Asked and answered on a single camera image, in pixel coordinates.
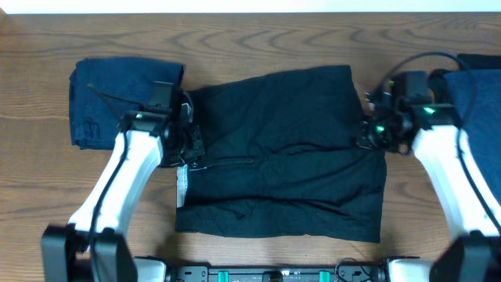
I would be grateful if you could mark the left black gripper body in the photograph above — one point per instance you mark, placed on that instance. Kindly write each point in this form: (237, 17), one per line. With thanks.
(190, 148)

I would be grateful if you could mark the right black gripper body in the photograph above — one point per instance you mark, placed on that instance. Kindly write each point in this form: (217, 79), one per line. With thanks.
(379, 135)

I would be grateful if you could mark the black shorts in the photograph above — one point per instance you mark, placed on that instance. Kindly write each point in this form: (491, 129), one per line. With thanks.
(280, 160)

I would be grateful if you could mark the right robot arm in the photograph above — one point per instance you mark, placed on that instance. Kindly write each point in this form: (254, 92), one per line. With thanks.
(472, 213)

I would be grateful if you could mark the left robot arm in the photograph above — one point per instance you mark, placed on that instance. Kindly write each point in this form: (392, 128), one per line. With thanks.
(92, 245)

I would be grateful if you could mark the dark clothes pile right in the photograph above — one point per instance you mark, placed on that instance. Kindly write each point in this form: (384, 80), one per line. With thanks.
(483, 127)

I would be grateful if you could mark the folded navy blue garment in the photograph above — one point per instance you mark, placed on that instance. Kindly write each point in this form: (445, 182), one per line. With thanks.
(102, 90)

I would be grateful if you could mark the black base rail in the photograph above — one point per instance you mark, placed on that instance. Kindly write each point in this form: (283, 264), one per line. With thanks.
(274, 275)

